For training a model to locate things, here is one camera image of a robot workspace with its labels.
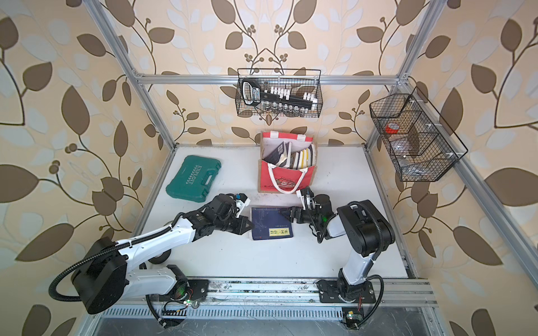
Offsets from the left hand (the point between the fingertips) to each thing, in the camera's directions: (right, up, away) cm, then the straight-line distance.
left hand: (252, 224), depth 81 cm
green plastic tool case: (-31, +16, +21) cm, 41 cm away
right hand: (+13, +2, +11) cm, 17 cm away
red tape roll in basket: (+55, +37, 0) cm, 67 cm away
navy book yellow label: (+15, +32, +13) cm, 37 cm away
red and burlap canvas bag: (+9, +17, +6) cm, 20 cm away
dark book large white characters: (+10, +27, +12) cm, 31 cm away
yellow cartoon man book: (+22, +26, +13) cm, 37 cm away
